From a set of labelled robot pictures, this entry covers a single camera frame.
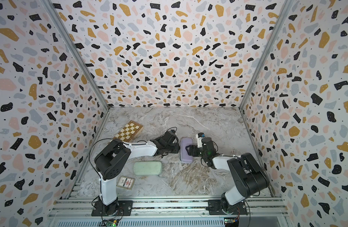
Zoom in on grey sleeve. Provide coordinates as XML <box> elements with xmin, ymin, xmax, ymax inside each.
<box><xmin>180</xmin><ymin>137</ymin><xmax>193</xmax><ymax>164</ymax></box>

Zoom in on mint green zippered sleeve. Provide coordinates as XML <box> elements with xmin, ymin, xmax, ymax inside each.
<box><xmin>133</xmin><ymin>161</ymin><xmax>163</xmax><ymax>176</ymax></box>

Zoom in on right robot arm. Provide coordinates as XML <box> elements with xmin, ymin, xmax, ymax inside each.
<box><xmin>181</xmin><ymin>133</ymin><xmax>269</xmax><ymax>212</ymax></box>

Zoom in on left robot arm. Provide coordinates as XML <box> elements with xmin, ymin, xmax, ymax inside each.
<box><xmin>94</xmin><ymin>127</ymin><xmax>180</xmax><ymax>206</ymax></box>

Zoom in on wooden chessboard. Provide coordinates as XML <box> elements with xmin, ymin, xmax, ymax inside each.
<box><xmin>113</xmin><ymin>120</ymin><xmax>143</xmax><ymax>142</ymax></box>

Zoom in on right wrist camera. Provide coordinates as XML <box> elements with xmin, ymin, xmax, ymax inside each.
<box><xmin>196</xmin><ymin>132</ymin><xmax>205</xmax><ymax>148</ymax></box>

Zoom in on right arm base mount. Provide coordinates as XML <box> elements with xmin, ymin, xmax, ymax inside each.
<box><xmin>206</xmin><ymin>198</ymin><xmax>248</xmax><ymax>215</ymax></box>

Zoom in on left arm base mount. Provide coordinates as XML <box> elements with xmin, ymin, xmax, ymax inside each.
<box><xmin>91</xmin><ymin>199</ymin><xmax>133</xmax><ymax>217</ymax></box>

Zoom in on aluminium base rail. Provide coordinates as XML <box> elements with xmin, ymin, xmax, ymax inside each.
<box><xmin>46</xmin><ymin>196</ymin><xmax>292</xmax><ymax>227</ymax></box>

